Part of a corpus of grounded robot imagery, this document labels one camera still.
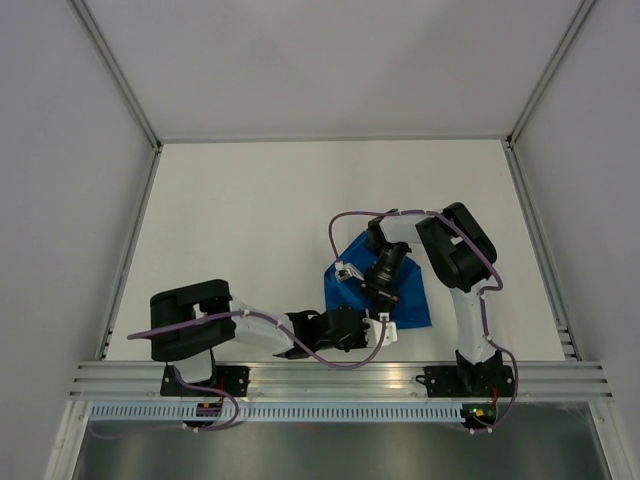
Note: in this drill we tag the white slotted cable duct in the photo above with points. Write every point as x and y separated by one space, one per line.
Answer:
284 411

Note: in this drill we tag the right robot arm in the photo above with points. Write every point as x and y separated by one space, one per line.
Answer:
462 258

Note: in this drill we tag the right aluminium frame post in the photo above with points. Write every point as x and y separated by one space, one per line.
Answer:
562 48

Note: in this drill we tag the left aluminium frame post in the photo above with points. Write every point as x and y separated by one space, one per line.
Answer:
90 25

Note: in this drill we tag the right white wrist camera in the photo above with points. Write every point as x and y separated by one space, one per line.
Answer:
346 271

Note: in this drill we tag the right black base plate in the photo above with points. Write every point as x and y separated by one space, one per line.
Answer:
455 382

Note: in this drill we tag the aluminium front rail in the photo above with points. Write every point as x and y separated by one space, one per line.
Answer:
555 381

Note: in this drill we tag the blue cloth napkin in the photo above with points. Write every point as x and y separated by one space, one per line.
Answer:
411 310

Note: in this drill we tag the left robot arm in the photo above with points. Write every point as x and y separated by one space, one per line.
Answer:
193 320

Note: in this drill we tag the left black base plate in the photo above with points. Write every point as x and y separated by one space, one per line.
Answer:
234 380

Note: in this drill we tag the aluminium frame post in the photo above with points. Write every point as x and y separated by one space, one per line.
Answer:
90 25
562 48

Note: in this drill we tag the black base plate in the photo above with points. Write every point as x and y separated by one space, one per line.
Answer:
455 382
234 380

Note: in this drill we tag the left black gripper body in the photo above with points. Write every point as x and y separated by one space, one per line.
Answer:
356 340

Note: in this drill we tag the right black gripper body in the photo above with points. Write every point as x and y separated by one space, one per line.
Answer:
380 291

